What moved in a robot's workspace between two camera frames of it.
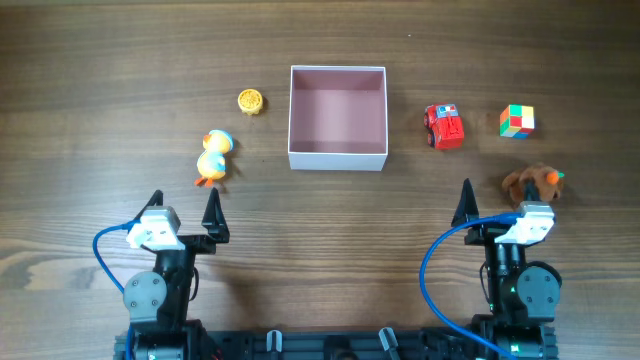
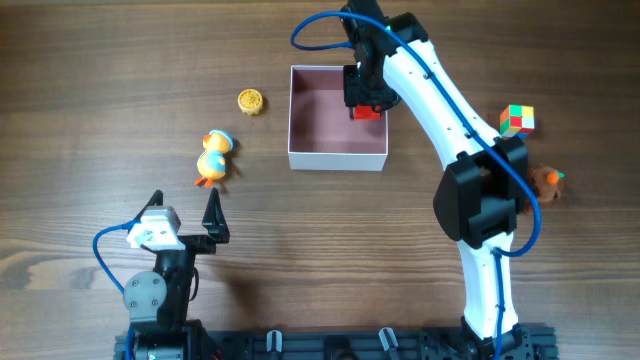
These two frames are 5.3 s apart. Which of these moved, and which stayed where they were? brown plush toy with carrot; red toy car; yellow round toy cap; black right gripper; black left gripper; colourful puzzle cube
Moved: red toy car; black right gripper
Stayed: brown plush toy with carrot; black left gripper; yellow round toy cap; colourful puzzle cube
